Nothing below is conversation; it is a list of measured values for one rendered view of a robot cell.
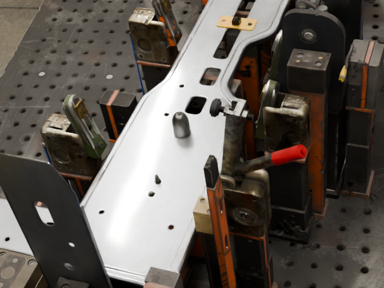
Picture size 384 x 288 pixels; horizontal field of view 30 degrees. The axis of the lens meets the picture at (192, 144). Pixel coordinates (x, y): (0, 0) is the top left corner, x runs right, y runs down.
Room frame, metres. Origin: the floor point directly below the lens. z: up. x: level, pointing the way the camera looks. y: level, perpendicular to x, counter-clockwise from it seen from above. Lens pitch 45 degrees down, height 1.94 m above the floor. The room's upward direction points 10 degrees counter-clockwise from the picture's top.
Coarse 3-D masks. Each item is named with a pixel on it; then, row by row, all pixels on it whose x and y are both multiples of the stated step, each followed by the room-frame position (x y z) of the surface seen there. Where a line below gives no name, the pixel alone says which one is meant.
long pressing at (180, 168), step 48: (240, 0) 1.35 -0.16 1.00; (288, 0) 1.31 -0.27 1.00; (192, 48) 1.21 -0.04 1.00; (240, 48) 1.18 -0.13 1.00; (144, 96) 1.09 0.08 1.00; (192, 96) 1.06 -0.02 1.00; (144, 144) 0.95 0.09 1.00; (192, 144) 0.93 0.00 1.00; (96, 192) 0.85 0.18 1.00; (144, 192) 0.83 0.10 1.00; (192, 192) 0.81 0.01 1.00; (96, 240) 0.75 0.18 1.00; (144, 240) 0.73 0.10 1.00; (192, 240) 0.71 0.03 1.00
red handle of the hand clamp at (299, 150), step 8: (280, 152) 0.75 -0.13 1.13; (288, 152) 0.74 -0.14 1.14; (296, 152) 0.73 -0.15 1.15; (304, 152) 0.73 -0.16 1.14; (256, 160) 0.77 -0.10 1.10; (264, 160) 0.76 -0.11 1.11; (272, 160) 0.75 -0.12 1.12; (280, 160) 0.74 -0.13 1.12; (288, 160) 0.73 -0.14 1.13; (296, 160) 0.73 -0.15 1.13; (240, 168) 0.77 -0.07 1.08; (248, 168) 0.76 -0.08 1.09; (256, 168) 0.76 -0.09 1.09
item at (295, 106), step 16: (288, 96) 0.94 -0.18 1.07; (304, 96) 0.93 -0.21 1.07; (272, 112) 0.91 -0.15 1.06; (288, 112) 0.90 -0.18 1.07; (304, 112) 0.89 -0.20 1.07; (272, 128) 0.91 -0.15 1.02; (288, 128) 0.89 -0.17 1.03; (304, 128) 0.88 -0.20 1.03; (272, 144) 0.91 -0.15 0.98; (288, 144) 0.90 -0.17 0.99; (304, 144) 0.88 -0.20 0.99; (304, 160) 0.88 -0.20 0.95; (272, 176) 0.92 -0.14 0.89; (288, 176) 0.90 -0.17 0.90; (304, 176) 0.90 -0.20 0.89; (272, 192) 0.92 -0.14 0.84; (288, 192) 0.90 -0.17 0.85; (304, 192) 0.90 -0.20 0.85; (272, 208) 0.91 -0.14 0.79; (288, 208) 0.90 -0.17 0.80; (304, 208) 0.90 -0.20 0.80; (272, 224) 0.91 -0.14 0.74; (288, 224) 0.90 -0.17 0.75; (304, 224) 0.88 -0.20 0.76; (272, 240) 0.90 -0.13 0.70; (288, 240) 0.89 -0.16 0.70; (304, 240) 0.88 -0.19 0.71
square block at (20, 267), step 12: (0, 252) 0.71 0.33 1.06; (12, 252) 0.70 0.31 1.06; (0, 264) 0.69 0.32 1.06; (12, 264) 0.68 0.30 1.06; (24, 264) 0.68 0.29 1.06; (36, 264) 0.67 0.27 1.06; (0, 276) 0.66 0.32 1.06; (12, 276) 0.66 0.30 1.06; (24, 276) 0.65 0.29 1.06; (36, 276) 0.66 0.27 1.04
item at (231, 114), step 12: (216, 108) 0.78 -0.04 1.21; (228, 108) 0.78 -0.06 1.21; (240, 108) 0.77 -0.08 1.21; (228, 120) 0.77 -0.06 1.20; (240, 120) 0.76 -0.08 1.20; (252, 120) 0.76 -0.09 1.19; (228, 132) 0.77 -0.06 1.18; (240, 132) 0.77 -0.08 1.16; (228, 144) 0.77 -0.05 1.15; (240, 144) 0.78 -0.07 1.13; (228, 156) 0.77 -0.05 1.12; (240, 156) 0.79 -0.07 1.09; (228, 168) 0.77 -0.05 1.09
